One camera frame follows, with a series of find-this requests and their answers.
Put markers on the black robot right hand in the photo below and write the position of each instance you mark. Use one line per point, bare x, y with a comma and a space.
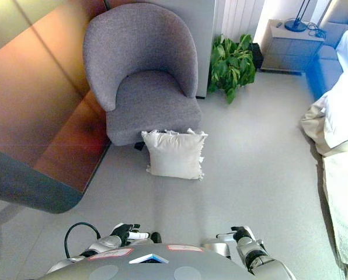
242, 232

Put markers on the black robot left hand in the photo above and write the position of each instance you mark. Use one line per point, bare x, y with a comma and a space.
124, 231

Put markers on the white fringed pillow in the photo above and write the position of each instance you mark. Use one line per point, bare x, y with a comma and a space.
174, 154

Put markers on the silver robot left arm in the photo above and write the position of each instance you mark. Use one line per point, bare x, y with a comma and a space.
104, 243

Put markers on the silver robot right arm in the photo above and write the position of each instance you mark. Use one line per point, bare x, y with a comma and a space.
264, 259

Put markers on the grey robot torso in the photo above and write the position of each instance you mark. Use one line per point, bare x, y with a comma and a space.
150, 265

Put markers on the dark rounded table top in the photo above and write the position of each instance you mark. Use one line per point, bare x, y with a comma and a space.
31, 186

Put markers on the beige bed cover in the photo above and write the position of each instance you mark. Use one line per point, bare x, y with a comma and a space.
344, 186

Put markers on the grey fabric armchair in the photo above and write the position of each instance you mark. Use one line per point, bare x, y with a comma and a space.
150, 96

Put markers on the white duvet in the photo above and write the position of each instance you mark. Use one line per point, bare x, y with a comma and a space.
344, 108

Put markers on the brown wooden cabinet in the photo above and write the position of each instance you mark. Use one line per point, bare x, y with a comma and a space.
36, 96

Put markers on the green potted plant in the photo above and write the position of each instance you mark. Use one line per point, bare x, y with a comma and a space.
231, 65

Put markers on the grey upholstered headboard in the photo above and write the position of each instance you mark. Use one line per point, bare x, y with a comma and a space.
328, 70

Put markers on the grey bedside nightstand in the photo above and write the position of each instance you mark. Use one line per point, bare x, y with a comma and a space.
290, 49

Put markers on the small grey remote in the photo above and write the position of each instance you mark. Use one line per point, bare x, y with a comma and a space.
278, 24

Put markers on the white pleated curtain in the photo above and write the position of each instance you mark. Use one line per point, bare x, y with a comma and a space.
238, 17

